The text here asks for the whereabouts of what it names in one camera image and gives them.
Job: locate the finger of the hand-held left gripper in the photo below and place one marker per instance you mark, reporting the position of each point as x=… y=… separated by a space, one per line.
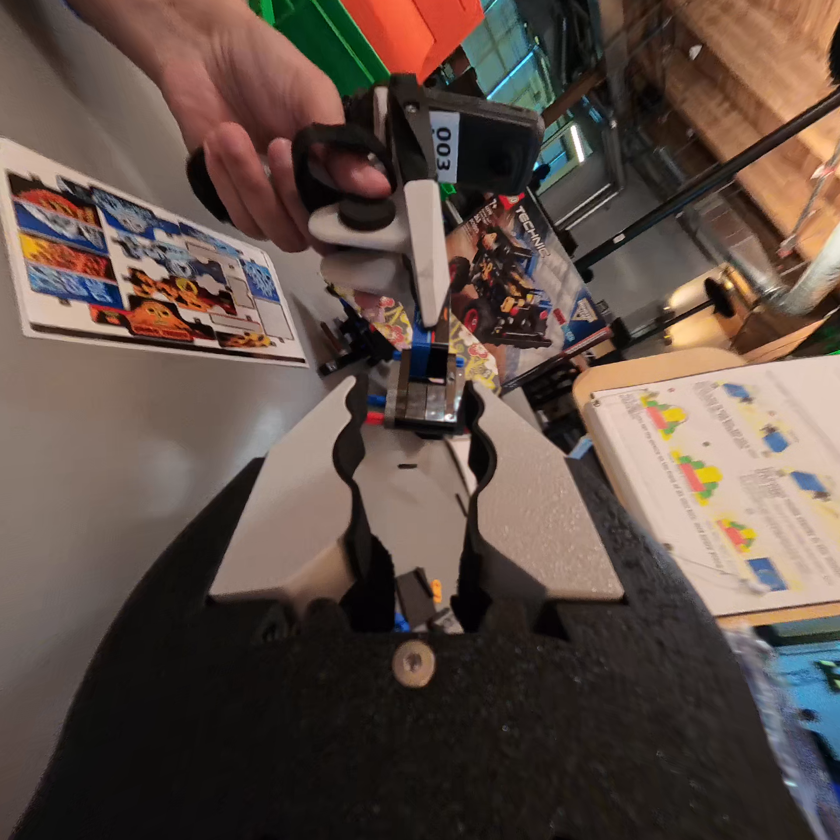
x=426 y=249

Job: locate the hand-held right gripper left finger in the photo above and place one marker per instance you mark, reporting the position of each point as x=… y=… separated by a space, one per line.
x=289 y=512

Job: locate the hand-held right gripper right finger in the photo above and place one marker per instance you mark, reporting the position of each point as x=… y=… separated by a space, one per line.
x=538 y=518

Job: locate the black blue lego assembly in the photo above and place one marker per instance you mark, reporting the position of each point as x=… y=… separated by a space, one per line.
x=423 y=394

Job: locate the lego set box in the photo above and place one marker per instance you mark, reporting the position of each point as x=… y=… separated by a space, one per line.
x=512 y=282

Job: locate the partly built lego chassis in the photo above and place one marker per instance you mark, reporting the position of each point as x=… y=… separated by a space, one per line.
x=354 y=344

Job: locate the person's left hand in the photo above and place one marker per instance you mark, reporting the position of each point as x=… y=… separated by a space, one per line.
x=249 y=72

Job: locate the floral patterned paper sheet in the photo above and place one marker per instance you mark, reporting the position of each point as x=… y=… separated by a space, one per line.
x=479 y=361

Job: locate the orange plastic bin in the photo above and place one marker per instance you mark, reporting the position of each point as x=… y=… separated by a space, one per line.
x=413 y=26

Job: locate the printed instruction sheet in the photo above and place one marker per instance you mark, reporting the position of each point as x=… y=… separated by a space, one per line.
x=722 y=472

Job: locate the green plastic bin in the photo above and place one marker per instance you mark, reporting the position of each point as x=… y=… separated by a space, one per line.
x=315 y=33

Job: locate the black stand pole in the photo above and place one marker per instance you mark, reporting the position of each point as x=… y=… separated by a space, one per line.
x=709 y=180

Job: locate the clear plastic bag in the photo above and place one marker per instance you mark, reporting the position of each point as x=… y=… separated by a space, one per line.
x=754 y=663

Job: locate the colourful sticker sheet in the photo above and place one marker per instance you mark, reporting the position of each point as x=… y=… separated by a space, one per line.
x=151 y=275

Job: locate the blue plastic bin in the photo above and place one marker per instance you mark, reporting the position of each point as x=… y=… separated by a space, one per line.
x=807 y=689

